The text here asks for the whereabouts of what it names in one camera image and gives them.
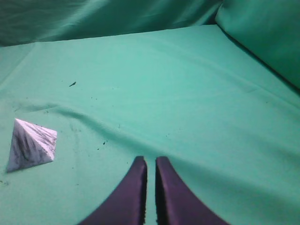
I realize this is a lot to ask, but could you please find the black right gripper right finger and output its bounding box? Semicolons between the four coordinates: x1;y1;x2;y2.
155;157;228;225

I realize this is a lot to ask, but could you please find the green backdrop cloth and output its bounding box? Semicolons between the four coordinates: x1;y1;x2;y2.
0;0;300;87

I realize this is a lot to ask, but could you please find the green table cloth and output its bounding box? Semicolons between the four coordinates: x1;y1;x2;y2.
0;25;300;225

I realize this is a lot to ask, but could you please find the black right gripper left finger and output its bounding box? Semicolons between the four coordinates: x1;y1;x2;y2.
79;156;147;225

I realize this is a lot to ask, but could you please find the white marbled square pyramid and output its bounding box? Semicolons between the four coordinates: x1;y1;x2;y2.
7;118;57;173

